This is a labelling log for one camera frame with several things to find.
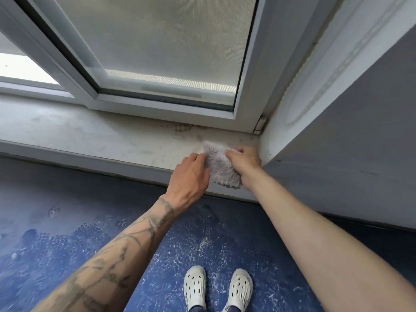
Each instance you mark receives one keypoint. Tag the person's left forearm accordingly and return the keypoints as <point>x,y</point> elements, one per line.
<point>107,259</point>

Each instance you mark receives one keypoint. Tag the white window frame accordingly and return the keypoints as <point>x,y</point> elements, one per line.
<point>182,103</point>

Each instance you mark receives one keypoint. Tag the white perforated right clog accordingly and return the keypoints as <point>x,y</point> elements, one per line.
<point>240,289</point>

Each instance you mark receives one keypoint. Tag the white window hinge cover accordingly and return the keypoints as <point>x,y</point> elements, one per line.
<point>261,124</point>

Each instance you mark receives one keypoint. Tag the person's left fingers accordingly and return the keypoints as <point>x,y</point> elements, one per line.
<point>199,156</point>

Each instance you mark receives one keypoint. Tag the white perforated left clog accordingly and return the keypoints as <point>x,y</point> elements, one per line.
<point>194,286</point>

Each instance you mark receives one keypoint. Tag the person's left hand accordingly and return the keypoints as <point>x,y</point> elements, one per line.
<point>190,180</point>

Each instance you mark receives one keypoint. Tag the person's right forearm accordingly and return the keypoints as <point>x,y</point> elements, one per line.
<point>321,243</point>

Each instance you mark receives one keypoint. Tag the person's right hand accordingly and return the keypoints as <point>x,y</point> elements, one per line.
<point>247,165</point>

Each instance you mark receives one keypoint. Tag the person's right fingers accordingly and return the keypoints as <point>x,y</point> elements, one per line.
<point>234,152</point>

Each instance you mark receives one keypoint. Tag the grey window screen mesh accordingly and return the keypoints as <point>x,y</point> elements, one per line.
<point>169,42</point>

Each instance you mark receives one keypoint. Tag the white perforated clog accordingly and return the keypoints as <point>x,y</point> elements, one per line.
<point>194,286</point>
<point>240,289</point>

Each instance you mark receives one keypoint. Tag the white window sill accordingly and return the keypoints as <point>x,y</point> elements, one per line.
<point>97,139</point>

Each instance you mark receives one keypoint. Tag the grey fluffy cleaning cloth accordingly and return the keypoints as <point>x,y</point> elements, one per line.
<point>221,167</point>

